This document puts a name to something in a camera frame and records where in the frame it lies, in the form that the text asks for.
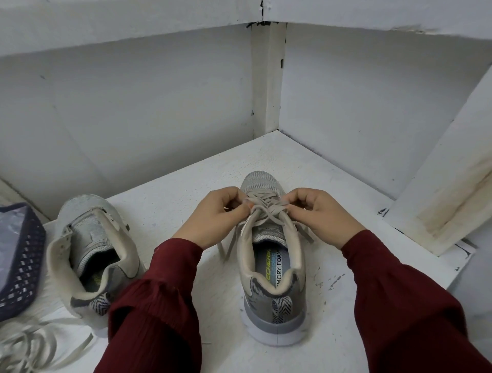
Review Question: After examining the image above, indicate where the person's left hand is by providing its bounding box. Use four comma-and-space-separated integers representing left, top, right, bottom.
172, 186, 253, 250

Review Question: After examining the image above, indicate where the person's right hand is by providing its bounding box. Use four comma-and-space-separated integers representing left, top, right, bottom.
283, 188, 367, 250

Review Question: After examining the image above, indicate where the grey shoelace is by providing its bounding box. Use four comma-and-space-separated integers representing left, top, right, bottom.
0, 317, 95, 373
217, 188, 316, 262

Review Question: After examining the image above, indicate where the grey mesh shoe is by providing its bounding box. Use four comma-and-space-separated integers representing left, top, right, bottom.
45, 194, 146, 338
235, 171, 311, 347

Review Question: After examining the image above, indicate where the clear plastic bag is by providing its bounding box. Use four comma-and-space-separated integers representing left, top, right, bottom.
0, 208, 30, 301

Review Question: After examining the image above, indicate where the person's left forearm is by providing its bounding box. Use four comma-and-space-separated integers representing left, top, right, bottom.
94, 237, 204, 373

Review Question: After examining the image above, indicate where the person's right forearm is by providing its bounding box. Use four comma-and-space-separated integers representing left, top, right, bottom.
341, 229, 492, 373

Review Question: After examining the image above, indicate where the dark plastic lattice basket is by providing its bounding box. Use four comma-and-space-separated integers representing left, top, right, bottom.
0, 203, 47, 322

